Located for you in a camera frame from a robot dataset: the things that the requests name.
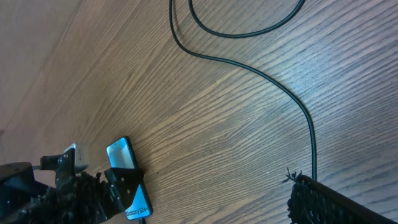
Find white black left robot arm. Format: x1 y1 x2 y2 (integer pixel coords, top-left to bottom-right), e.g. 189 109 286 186
1 148 144 224

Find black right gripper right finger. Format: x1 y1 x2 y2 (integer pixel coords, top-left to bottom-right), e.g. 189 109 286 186
284 172 397 224

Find blue Galaxy smartphone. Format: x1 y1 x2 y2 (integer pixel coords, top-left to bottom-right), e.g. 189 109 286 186
106 136 153 223

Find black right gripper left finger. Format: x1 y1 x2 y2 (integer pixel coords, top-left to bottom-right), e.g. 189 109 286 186
1 172 106 224

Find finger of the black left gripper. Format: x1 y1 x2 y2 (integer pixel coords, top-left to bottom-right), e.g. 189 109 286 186
103 168 144 215

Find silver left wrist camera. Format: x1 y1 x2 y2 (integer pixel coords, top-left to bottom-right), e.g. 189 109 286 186
63 143 89 174

